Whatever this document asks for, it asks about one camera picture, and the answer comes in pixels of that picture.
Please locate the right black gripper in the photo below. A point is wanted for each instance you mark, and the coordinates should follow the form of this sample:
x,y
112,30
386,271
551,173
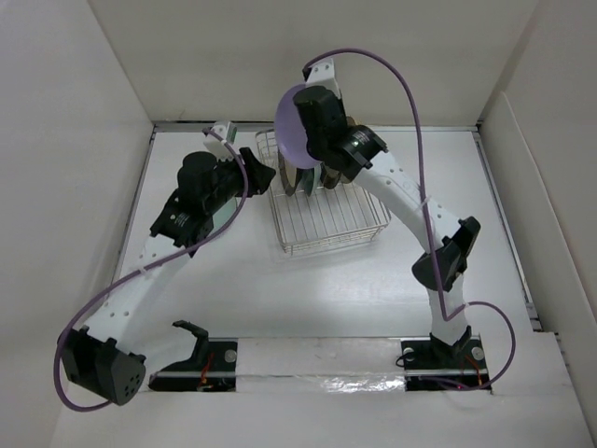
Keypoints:
x,y
341,107

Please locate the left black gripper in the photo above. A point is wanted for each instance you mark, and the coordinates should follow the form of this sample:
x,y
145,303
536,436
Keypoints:
x,y
258,174

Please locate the brown rim cream bowl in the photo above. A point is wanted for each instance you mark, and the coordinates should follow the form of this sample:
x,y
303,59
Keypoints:
x,y
290,175

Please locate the purple plastic plate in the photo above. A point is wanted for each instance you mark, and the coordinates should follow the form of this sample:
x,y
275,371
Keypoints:
x,y
289,133

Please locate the light green rectangular dish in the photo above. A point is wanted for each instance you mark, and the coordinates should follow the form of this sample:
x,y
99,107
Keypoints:
x,y
310,180

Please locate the dark striped rim plate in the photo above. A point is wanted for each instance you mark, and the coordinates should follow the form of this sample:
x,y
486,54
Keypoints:
x,y
330,178

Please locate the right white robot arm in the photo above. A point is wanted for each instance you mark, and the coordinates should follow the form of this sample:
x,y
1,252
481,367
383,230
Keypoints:
x,y
447,240

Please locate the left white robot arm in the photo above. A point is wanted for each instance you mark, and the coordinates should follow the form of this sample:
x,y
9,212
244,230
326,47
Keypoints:
x,y
96,350

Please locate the clear glass plate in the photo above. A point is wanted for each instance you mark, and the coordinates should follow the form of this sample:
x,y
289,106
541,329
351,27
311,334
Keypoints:
x,y
221,217

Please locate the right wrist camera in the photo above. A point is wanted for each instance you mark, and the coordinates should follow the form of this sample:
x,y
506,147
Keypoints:
x,y
322,74

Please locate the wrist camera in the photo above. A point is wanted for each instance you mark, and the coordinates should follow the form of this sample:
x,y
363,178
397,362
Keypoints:
x,y
322,74
218,132

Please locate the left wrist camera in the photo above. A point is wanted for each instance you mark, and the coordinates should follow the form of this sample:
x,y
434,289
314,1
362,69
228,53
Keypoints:
x,y
218,132

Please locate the wire dish rack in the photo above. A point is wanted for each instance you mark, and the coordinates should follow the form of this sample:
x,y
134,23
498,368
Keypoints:
x,y
329,219

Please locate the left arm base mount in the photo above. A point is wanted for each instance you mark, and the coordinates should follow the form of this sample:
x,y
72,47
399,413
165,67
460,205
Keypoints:
x,y
210,368

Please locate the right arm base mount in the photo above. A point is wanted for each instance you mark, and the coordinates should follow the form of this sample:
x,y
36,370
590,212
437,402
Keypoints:
x,y
424,370

